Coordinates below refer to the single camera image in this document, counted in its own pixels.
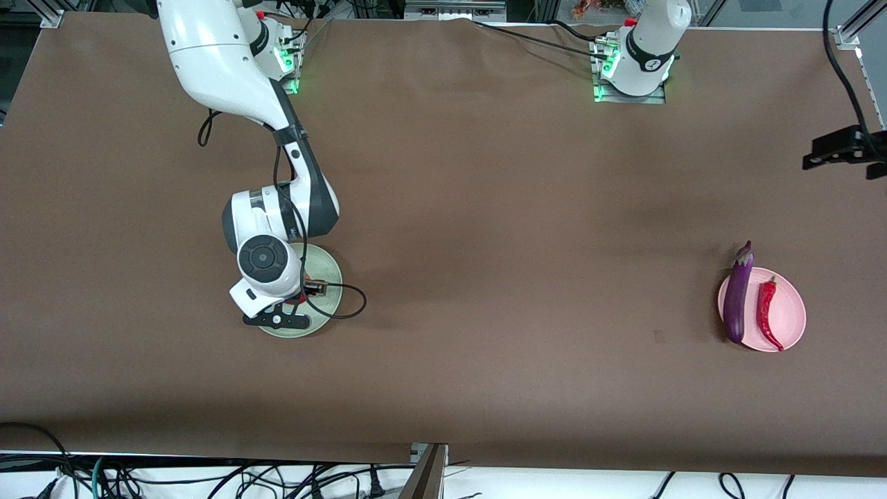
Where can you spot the colourful background object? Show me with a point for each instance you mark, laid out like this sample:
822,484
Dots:
596,7

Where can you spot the pale green round plate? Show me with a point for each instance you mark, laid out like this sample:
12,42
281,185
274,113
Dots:
326,267

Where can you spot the pink round plate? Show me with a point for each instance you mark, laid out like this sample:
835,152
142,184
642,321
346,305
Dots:
786,305

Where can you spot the red chili pepper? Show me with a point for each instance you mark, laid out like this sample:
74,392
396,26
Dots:
764,312

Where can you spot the aluminium frame post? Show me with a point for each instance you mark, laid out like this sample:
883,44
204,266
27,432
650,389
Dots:
426,478

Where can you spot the black power plug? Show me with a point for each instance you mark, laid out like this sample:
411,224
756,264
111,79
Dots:
374,483

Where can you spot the grey metal equipment box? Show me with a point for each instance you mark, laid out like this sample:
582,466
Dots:
454,8

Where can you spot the brown table cover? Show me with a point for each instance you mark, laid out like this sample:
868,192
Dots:
485,242

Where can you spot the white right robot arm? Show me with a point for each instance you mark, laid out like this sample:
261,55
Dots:
215,62

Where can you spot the aluminium side rail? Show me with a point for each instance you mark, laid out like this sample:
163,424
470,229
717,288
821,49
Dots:
873,90

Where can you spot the aluminium corner frame profile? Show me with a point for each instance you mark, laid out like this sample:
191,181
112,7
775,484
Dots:
52,15
849,31

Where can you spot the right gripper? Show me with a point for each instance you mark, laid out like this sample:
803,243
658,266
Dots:
307,286

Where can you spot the purple eggplant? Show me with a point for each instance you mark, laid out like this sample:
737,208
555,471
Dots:
736,298

